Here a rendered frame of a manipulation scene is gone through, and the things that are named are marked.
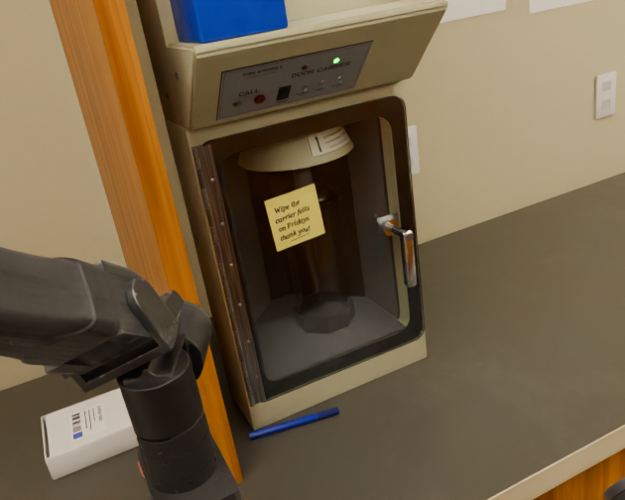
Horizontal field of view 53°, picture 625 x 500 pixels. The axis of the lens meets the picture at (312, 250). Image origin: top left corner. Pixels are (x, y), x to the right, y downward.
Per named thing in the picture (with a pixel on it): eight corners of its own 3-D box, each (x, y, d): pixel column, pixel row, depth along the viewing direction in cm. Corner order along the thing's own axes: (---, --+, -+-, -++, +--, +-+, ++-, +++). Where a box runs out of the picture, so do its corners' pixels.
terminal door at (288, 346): (253, 404, 94) (194, 143, 78) (423, 334, 105) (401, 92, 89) (255, 406, 93) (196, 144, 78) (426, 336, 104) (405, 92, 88)
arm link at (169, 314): (31, 342, 46) (128, 292, 44) (80, 273, 56) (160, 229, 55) (128, 453, 50) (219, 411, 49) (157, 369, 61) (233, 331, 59)
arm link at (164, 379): (103, 383, 46) (180, 373, 46) (127, 333, 52) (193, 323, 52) (129, 455, 49) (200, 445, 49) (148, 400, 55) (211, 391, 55)
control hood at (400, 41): (183, 128, 77) (163, 45, 73) (404, 76, 89) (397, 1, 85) (210, 143, 68) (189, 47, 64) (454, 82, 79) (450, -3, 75)
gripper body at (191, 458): (207, 436, 60) (189, 371, 57) (245, 506, 51) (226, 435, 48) (140, 464, 57) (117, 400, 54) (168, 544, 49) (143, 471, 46)
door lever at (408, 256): (402, 273, 98) (388, 278, 97) (396, 216, 94) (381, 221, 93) (422, 285, 93) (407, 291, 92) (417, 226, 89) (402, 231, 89)
